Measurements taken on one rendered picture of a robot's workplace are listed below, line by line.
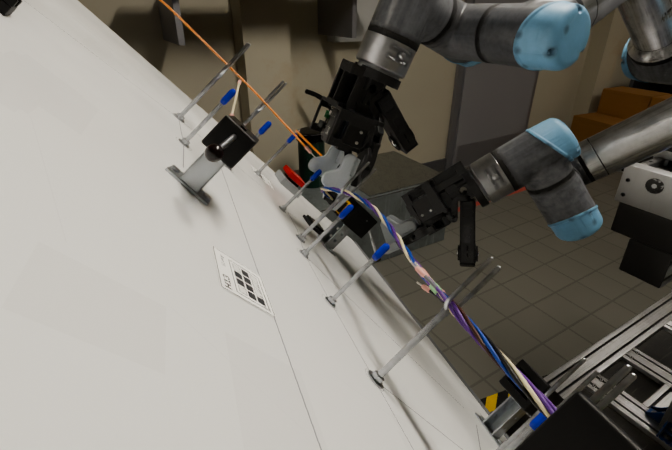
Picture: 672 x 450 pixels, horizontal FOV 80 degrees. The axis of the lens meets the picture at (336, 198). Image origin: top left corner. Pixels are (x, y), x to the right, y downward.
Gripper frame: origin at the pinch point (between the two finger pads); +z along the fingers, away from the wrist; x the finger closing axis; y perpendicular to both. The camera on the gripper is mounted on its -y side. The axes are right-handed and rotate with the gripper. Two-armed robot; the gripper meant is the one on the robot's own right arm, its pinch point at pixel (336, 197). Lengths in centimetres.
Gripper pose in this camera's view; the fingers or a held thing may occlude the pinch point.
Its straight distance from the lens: 63.9
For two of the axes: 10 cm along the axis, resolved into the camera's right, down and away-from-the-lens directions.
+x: 4.0, 4.4, -8.0
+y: -8.3, -2.0, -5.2
